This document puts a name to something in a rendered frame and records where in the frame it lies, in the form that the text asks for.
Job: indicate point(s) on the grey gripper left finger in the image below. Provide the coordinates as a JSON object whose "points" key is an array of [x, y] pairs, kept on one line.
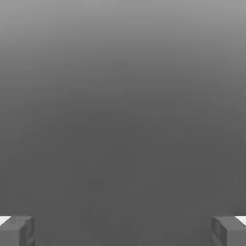
{"points": [[15, 231]]}

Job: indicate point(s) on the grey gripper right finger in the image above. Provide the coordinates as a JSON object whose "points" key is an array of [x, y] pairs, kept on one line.
{"points": [[230, 232]]}

